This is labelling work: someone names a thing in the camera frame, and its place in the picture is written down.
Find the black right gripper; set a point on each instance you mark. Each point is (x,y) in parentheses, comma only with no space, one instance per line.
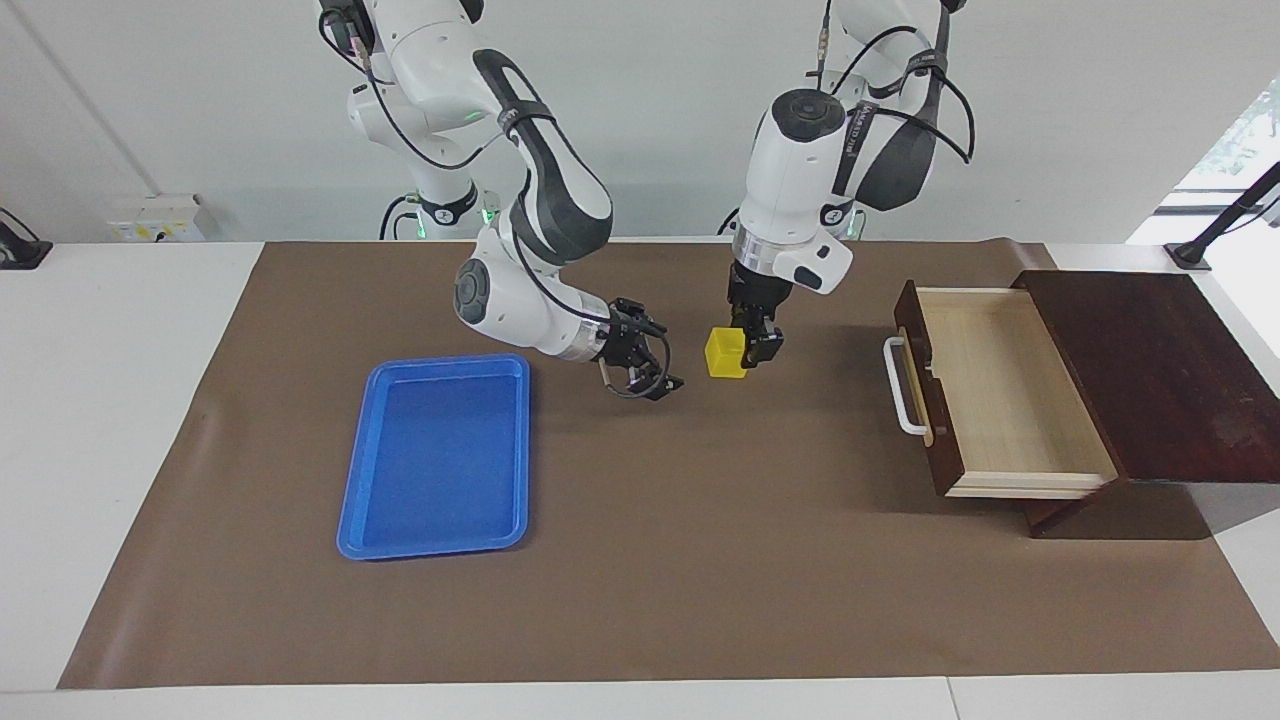
(628,340)

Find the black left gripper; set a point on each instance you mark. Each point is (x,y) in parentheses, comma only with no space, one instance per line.
(760,295)

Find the yellow cube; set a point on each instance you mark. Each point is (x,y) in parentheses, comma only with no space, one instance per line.
(722,355)

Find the dark wooden drawer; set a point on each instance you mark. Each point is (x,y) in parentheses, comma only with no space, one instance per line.
(1000,400)

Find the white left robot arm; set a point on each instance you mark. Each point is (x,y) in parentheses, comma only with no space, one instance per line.
(790,170)

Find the dark wooden drawer cabinet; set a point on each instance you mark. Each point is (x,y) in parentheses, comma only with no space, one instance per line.
(1180,380)

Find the green lit base connector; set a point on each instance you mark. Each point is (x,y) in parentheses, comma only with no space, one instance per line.
(490,218)
(856,226)

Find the brown table mat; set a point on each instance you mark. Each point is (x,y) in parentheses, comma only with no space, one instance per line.
(700,560)

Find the blue plastic tray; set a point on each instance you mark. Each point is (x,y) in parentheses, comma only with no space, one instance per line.
(435,460)

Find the black camera pole stand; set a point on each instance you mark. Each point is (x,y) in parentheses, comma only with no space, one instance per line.
(1225,220)

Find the white wall socket box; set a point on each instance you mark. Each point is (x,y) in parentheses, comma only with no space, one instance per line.
(160,220)

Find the black table mount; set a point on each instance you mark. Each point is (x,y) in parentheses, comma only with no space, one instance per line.
(20,250)

